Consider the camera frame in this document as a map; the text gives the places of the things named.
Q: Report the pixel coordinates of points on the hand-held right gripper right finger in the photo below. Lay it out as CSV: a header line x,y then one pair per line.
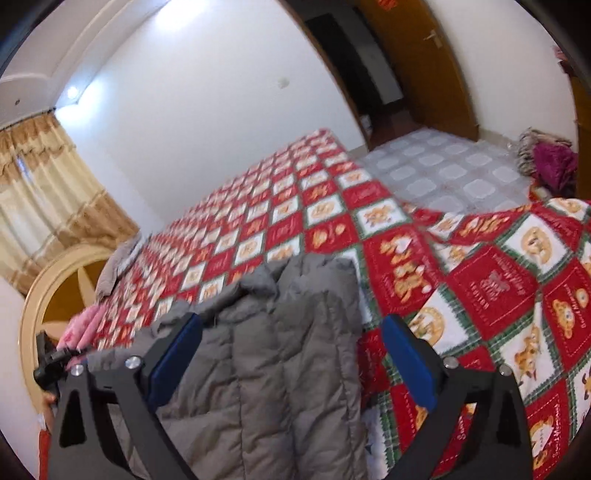
x,y
411,364

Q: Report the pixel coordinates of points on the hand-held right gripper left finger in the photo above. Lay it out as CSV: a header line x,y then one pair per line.
x,y
175,362

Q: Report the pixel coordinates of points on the grey puffer jacket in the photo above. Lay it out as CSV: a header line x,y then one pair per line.
x,y
277,369

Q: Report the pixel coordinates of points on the purple clothes pile on floor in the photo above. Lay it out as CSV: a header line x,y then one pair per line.
x,y
526,143

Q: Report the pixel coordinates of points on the pink blanket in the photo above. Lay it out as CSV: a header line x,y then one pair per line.
x,y
85,327

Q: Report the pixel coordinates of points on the cream wooden headboard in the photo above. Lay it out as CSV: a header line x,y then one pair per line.
x,y
60,295

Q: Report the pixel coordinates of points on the striped pillow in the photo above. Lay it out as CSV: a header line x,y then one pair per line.
x,y
115,267

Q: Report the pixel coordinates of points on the beige patterned curtain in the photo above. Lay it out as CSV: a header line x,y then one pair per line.
x,y
55,207

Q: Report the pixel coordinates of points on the red printed bedspread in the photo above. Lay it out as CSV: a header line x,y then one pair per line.
x,y
323,207

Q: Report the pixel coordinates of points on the recessed ceiling light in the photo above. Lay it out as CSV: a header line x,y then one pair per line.
x,y
71,92

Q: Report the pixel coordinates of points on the brown wooden door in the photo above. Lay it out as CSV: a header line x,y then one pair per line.
x,y
429,69

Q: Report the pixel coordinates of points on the red paper door decoration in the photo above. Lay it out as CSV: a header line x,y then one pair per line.
x,y
384,2

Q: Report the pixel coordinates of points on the brown wooden door frame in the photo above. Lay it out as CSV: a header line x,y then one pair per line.
x,y
332,83

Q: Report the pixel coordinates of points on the white wall switch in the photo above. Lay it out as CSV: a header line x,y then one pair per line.
x,y
283,83

